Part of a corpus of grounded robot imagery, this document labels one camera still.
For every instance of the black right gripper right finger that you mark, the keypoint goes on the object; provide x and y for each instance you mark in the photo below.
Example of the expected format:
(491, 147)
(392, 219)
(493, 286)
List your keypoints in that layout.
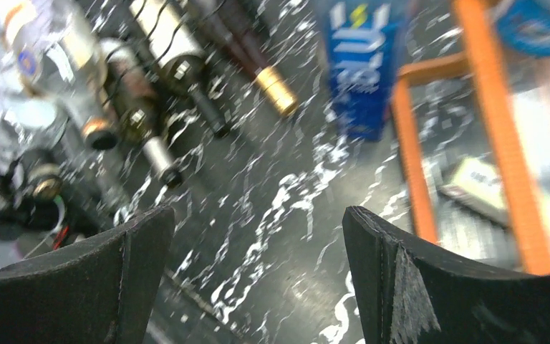
(411, 291)

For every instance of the blue white round tin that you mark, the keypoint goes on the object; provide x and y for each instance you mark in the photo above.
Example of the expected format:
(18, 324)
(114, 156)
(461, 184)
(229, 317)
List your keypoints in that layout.
(524, 25)

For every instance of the orange framed glass shelf rack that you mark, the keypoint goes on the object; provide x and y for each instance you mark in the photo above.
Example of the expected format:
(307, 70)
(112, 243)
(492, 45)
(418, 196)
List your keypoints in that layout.
(451, 130)

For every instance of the blue square glass bottle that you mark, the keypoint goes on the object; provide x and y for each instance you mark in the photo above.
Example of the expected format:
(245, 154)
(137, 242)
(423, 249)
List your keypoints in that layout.
(363, 43)

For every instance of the clear round glass bottle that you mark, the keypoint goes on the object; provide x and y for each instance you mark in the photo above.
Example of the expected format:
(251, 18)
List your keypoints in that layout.
(58, 56)

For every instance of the dark green wine bottle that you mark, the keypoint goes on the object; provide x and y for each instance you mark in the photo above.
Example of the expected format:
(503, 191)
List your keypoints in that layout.
(181, 60)

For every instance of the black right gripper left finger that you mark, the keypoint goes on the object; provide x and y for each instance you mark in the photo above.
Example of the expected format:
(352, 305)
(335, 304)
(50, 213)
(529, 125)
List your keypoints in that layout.
(99, 290)

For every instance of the clear bottle with cork stopper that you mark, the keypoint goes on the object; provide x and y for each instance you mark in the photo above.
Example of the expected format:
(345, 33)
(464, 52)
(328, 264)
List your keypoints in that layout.
(136, 103)

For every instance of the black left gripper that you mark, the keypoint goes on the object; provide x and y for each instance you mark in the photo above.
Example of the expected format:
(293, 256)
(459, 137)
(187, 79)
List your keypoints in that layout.
(30, 198)

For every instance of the brown bottle with gold cap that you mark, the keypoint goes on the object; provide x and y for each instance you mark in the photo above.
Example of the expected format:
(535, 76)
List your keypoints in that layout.
(227, 24)

